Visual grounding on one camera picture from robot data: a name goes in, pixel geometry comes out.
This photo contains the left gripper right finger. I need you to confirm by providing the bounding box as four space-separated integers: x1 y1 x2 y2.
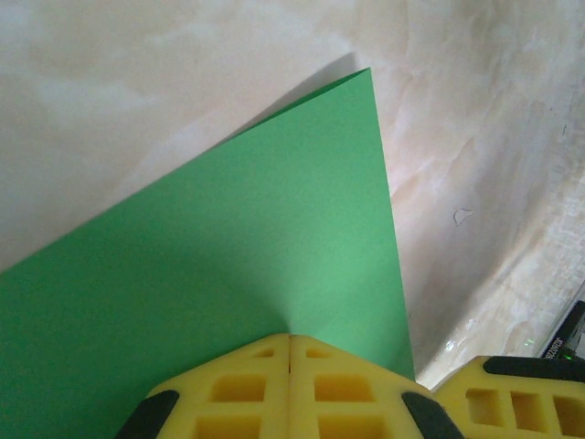
290 334 463 439

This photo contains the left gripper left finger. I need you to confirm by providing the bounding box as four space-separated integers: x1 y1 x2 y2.
121 333 293 439

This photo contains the green paper sheet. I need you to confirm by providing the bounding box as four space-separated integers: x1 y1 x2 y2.
0 67 416 439

